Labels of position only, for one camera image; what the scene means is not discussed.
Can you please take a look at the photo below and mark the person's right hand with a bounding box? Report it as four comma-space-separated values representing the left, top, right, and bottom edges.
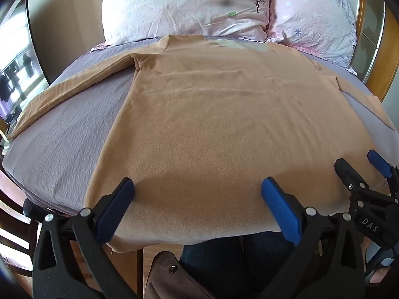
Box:
362, 236, 392, 285

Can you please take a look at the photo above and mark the pink floral pillow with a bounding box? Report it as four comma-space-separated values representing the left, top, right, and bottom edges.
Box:
266, 0, 358, 75

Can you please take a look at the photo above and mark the wooden headboard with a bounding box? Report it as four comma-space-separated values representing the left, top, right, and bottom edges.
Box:
315, 0, 399, 103

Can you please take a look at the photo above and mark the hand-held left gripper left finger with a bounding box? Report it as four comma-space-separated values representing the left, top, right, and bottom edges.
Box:
23, 177, 138, 299

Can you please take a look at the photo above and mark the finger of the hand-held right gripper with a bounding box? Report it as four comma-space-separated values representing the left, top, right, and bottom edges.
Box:
367, 149, 399, 194
334, 158, 379, 200

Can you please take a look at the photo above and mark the bed with grey sheet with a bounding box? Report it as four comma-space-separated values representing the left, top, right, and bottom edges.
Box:
1, 37, 390, 217

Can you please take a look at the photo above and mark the white floral pillow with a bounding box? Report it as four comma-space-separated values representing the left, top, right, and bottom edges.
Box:
101, 0, 273, 46

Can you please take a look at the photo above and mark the tan long-sleeve shirt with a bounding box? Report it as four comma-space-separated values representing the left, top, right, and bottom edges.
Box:
7, 34, 394, 253

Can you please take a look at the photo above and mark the person's blue jeans leg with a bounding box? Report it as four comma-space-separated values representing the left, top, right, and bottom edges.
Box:
180, 233, 300, 299

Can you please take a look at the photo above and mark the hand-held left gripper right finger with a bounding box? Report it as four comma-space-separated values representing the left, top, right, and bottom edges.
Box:
261, 177, 366, 299

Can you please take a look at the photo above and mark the brown leather bag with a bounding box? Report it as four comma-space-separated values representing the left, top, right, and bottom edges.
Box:
142, 250, 216, 299

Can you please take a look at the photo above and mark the glass balcony door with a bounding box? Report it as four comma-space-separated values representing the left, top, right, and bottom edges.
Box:
0, 0, 52, 126

